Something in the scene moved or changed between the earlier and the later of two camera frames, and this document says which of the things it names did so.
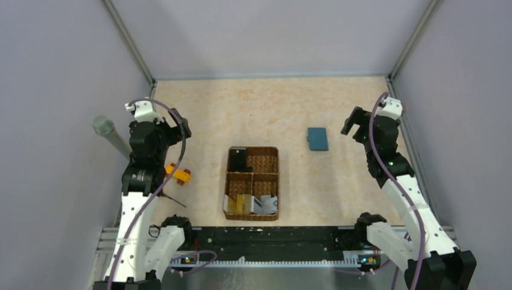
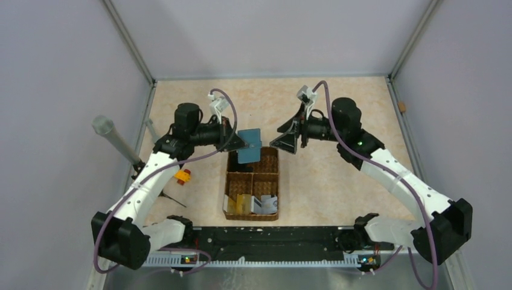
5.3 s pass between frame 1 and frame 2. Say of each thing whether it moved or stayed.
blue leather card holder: moved
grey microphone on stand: stayed
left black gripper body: moved
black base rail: stayed
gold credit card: stayed
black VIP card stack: stayed
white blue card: stayed
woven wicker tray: stayed
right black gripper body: moved
